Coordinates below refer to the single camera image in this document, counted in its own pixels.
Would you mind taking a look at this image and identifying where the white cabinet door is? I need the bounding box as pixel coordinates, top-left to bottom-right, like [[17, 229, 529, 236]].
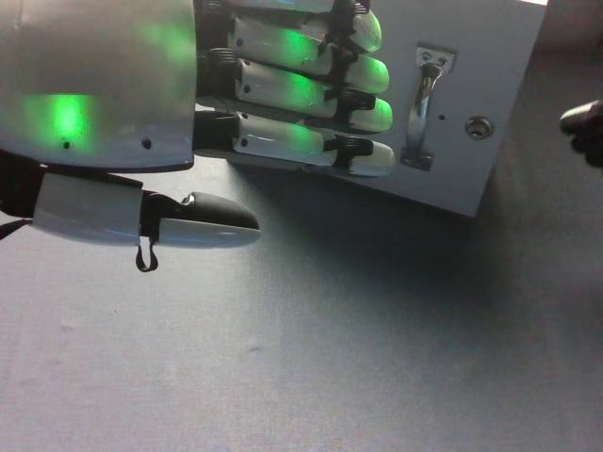
[[367, 0, 548, 218]]

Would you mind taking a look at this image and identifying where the chrome door handle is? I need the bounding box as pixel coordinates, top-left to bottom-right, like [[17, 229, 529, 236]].
[[399, 43, 459, 171]]

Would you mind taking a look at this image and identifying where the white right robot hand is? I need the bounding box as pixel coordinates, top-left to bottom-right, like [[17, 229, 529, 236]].
[[558, 99, 603, 169]]

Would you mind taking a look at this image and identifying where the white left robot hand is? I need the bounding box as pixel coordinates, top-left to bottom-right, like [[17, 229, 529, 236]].
[[0, 0, 397, 273]]

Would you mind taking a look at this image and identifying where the round metal keyhole lock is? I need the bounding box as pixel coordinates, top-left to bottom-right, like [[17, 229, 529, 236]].
[[464, 115, 496, 141]]

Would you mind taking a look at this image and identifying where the grey table cloth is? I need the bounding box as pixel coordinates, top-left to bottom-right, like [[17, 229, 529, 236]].
[[0, 46, 603, 452]]

